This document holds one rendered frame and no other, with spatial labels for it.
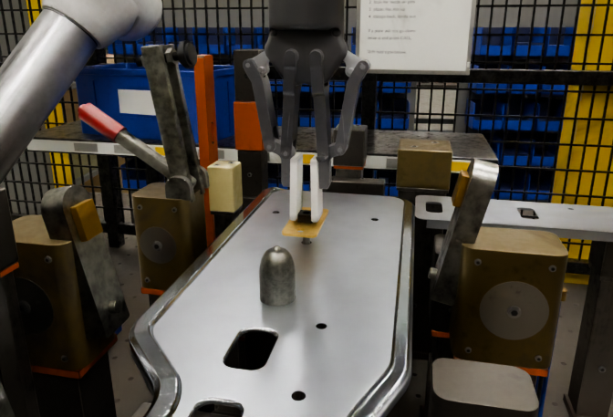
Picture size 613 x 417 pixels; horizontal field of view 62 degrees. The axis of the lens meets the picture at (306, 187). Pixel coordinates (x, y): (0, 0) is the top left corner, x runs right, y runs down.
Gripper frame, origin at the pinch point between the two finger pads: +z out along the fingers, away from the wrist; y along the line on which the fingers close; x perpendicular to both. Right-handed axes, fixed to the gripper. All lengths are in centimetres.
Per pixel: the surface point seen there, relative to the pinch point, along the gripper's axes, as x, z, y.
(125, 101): -36, -3, 43
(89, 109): 0.7, -7.8, 25.0
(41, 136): -33, 4, 60
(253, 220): -5.4, 6.6, 8.1
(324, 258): 3.8, 6.6, -2.7
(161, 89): 1.8, -10.4, 15.4
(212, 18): -192, -21, 87
